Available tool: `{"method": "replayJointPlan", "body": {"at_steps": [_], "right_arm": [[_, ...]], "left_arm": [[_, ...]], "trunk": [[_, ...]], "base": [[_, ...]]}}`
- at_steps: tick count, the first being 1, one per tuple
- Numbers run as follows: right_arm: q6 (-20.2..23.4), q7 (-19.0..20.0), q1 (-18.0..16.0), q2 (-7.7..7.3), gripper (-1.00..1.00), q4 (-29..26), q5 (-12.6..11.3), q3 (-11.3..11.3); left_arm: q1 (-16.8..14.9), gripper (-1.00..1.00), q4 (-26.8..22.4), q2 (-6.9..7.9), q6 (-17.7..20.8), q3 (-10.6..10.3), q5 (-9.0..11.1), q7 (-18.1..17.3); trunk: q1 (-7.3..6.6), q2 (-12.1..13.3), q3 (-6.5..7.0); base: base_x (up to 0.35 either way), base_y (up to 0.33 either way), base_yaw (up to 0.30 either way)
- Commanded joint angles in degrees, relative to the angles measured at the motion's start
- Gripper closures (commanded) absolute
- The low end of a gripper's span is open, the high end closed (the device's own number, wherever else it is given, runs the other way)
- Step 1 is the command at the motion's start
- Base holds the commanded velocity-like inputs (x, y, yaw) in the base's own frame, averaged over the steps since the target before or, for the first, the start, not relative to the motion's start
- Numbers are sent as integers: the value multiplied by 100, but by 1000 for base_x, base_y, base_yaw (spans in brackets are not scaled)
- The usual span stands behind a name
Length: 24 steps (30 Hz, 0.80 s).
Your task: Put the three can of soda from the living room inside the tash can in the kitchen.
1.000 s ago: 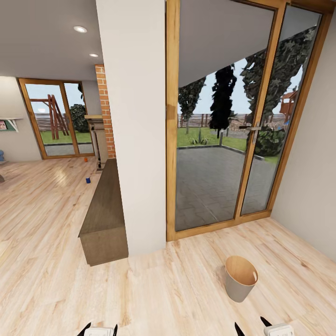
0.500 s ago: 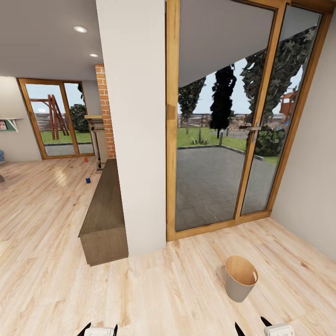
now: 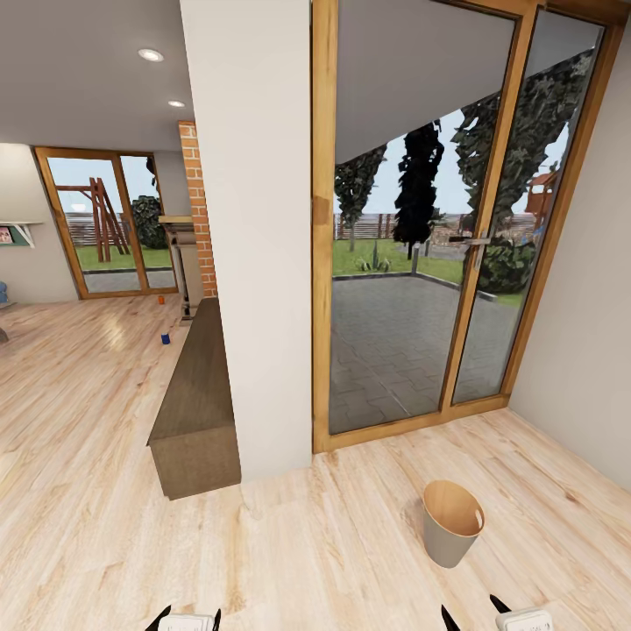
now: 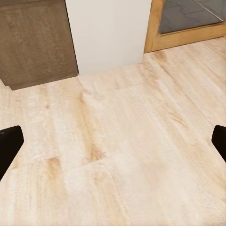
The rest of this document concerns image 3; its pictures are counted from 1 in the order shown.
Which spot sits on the shelf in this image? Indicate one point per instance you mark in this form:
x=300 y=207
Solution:
x=21 y=234

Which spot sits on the cabinet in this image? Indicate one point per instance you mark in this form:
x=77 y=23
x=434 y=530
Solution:
x=194 y=439

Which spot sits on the door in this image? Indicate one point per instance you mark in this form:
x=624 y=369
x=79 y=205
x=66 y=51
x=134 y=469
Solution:
x=107 y=205
x=446 y=142

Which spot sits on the wood fireplace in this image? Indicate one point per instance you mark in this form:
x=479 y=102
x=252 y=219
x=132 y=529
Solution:
x=183 y=241

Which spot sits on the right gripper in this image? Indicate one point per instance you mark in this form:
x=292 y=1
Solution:
x=451 y=624

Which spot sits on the trash can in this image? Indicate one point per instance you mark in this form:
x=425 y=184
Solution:
x=452 y=521

